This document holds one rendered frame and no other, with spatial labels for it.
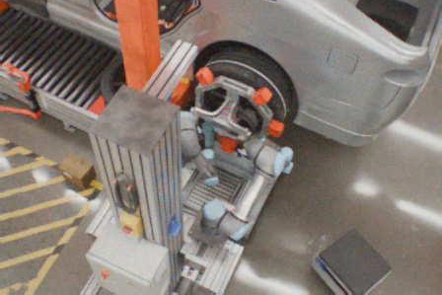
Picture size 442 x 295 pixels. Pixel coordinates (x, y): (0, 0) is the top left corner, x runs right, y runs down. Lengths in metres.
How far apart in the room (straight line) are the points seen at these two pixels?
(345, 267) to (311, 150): 1.22
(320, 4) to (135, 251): 1.63
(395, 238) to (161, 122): 2.68
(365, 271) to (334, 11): 1.75
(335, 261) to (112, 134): 2.11
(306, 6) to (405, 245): 2.13
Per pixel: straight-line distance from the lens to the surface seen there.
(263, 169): 2.60
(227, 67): 3.14
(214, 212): 2.69
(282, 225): 3.87
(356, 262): 3.51
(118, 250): 2.43
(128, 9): 2.61
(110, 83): 3.97
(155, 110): 1.82
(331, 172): 4.19
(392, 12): 4.26
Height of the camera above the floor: 3.47
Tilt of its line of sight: 55 degrees down
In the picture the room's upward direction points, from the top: 5 degrees clockwise
